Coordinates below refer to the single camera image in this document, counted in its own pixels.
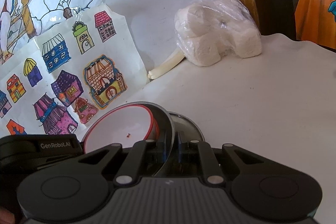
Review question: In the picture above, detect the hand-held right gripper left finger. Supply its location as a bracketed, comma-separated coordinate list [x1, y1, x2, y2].
[76, 132, 167, 185]

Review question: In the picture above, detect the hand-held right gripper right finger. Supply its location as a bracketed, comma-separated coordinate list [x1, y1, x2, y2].
[177, 132, 264, 185]

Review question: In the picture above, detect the floral white ceramic bowl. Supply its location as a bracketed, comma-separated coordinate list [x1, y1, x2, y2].
[143, 106, 160, 139]

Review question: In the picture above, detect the large steel plate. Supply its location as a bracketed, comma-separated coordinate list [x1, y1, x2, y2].
[168, 112, 206, 147]

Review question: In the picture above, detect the steel bowl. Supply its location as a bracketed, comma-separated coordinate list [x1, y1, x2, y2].
[123, 101, 175, 177]

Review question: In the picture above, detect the plain white ceramic bowl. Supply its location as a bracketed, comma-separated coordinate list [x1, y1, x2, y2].
[83, 105, 156, 154]

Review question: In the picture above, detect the printed white tablecloth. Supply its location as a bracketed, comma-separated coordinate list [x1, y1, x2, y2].
[97, 33, 336, 169]

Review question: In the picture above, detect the cream rolled tube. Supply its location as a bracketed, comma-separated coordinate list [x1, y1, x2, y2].
[148, 52, 185, 80]

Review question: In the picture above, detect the coloured houses drawing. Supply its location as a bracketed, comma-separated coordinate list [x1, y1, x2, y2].
[0, 4, 147, 140]

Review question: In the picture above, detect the plastic bag of white rolls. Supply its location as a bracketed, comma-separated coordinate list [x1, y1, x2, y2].
[174, 0, 263, 67]

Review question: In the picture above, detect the large coloured figure drawing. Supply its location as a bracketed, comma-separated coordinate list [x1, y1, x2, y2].
[0, 0, 103, 64]

